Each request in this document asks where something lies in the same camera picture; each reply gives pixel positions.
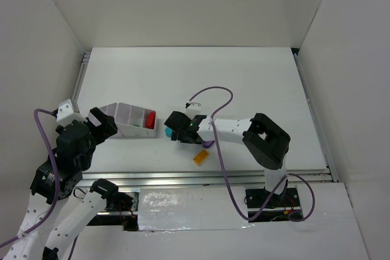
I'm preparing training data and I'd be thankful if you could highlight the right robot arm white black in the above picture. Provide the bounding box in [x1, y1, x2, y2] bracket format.
[164, 111, 291, 196]

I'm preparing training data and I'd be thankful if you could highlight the teal rounded lego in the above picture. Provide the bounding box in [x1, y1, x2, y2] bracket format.
[165, 128, 172, 139]

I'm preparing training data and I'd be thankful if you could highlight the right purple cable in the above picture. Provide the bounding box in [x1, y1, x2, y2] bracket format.
[188, 86, 316, 223]

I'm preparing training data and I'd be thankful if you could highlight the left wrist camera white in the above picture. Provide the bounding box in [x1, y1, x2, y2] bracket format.
[56, 99, 87, 127]

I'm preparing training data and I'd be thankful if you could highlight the red lego brick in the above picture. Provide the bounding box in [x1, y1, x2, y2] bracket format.
[144, 114, 150, 124]
[145, 111, 156, 129]

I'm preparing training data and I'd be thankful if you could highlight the white divided container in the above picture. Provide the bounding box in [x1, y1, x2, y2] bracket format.
[99, 102, 158, 138]

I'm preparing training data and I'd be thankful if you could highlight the aluminium front rail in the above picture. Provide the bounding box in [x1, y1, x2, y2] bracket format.
[73, 170, 305, 186]

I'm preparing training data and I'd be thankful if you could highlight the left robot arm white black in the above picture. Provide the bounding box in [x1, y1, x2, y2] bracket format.
[1, 104, 133, 259]

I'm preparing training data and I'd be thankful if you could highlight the lilac rounded lego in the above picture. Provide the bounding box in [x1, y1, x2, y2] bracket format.
[202, 141, 214, 148]

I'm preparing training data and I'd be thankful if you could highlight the silver foil tape panel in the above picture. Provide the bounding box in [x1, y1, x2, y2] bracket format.
[138, 186, 250, 231]

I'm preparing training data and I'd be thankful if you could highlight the yellow lego brick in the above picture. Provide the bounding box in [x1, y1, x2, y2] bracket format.
[193, 149, 210, 166]

